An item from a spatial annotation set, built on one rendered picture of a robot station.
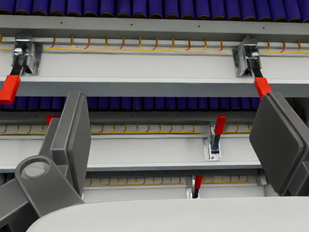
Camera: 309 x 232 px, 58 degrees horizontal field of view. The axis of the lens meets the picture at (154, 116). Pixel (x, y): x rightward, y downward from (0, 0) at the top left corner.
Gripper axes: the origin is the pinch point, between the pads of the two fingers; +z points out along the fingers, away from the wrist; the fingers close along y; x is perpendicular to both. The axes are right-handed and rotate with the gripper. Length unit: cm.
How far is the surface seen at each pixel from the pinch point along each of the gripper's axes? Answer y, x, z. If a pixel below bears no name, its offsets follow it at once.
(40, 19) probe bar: -12.8, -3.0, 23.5
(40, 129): -18.2, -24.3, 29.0
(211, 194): 17, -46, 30
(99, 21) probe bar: -5.9, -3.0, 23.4
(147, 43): -0.1, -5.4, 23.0
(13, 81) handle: -14.1, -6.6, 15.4
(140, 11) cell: -1.0, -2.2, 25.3
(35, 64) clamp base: -13.4, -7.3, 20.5
